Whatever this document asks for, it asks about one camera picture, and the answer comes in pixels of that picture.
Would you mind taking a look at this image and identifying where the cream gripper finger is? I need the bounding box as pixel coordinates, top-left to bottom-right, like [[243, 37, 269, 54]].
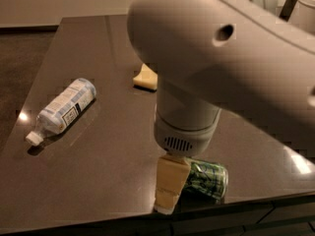
[[154, 154, 191, 214]]

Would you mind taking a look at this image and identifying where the green soda can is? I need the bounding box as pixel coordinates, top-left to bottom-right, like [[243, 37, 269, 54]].
[[184, 158, 228, 201]]

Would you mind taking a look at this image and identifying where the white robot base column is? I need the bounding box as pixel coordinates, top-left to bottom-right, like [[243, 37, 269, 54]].
[[289, 0, 315, 34]]

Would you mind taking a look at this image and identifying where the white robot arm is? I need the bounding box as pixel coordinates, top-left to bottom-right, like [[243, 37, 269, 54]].
[[127, 0, 315, 202]]

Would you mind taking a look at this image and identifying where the yellow sponge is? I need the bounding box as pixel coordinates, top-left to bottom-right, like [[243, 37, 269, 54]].
[[133, 64, 158, 90]]

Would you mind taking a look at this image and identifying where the clear plastic water bottle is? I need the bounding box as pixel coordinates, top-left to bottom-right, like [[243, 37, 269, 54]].
[[26, 78, 96, 147]]

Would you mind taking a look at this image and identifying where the dark panel behind table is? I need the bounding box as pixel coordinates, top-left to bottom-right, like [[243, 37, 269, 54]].
[[279, 0, 298, 22]]

